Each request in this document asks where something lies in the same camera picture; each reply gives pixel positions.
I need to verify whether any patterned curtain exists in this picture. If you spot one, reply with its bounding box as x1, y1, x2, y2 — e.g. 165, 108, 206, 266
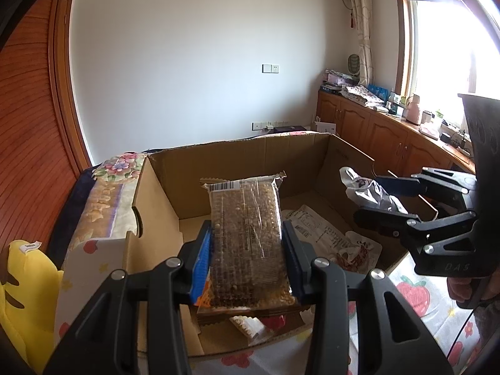
344, 0, 376, 87

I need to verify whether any large orange snack packet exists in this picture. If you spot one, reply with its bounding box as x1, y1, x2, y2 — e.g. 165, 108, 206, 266
194, 279, 215, 308

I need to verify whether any wooden wardrobe door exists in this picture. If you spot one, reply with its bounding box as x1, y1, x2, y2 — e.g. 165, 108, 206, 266
0, 0, 92, 243

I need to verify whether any wooden framed window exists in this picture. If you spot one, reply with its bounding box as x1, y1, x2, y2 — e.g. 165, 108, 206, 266
392, 0, 500, 133

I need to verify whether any floral quilt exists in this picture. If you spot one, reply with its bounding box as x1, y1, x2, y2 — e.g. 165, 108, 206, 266
66, 152, 149, 266

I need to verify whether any yellow plush toy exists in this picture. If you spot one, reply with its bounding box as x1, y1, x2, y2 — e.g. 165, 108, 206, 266
0, 239, 65, 373

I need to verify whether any silver blue snack packet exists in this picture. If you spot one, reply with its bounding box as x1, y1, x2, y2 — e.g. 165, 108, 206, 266
339, 166, 409, 213

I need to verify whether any white strawberry print cloth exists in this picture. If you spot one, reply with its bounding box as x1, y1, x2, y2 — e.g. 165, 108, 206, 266
55, 238, 485, 375

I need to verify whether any beige snack bar packet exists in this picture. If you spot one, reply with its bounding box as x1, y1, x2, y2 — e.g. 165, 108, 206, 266
230, 316, 266, 340

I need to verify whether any dark blue blanket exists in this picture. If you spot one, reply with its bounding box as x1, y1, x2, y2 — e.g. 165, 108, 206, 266
49, 166, 96, 260

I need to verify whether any white router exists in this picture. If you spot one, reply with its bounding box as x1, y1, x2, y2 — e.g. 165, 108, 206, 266
312, 115, 337, 133

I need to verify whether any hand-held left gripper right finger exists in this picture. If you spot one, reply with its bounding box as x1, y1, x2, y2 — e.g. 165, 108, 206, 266
281, 221, 450, 375

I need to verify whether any wooden cabinet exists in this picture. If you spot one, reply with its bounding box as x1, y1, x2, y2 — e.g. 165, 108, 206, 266
316, 90, 477, 176

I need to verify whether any stack of books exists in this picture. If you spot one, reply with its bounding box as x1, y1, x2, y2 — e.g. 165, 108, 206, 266
321, 69, 354, 94

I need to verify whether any brown flat snack packet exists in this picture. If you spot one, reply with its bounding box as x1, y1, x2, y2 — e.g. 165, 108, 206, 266
195, 305, 313, 327

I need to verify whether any brown cardboard box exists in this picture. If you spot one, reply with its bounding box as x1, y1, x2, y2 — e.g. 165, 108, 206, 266
121, 132, 438, 360

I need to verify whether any blue box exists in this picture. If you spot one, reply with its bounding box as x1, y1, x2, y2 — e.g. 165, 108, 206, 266
367, 84, 391, 100

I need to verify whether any black cable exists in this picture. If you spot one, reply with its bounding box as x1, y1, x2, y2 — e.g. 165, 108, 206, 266
447, 307, 491, 375

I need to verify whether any large white snack packet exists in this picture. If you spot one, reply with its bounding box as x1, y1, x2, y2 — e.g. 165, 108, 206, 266
281, 204, 352, 258

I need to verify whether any folded floral cloth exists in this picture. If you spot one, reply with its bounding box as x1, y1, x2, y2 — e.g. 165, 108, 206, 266
341, 85, 385, 107

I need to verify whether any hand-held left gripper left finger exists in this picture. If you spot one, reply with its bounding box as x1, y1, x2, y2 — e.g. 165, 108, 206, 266
43, 221, 213, 375

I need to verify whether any person's right hand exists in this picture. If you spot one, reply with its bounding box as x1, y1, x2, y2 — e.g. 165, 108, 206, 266
447, 266, 500, 346

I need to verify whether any clear packet of brown bars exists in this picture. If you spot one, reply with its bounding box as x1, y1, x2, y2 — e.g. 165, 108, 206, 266
200, 171, 298, 309

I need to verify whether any white wall socket strip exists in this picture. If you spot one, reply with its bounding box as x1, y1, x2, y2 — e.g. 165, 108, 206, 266
252, 120, 290, 131

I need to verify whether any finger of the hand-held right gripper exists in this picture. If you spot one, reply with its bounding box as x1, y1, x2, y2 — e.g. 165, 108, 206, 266
352, 202, 478, 248
374, 167, 478, 204

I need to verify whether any pink kettle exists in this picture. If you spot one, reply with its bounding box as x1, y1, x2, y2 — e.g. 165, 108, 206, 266
405, 94, 423, 125

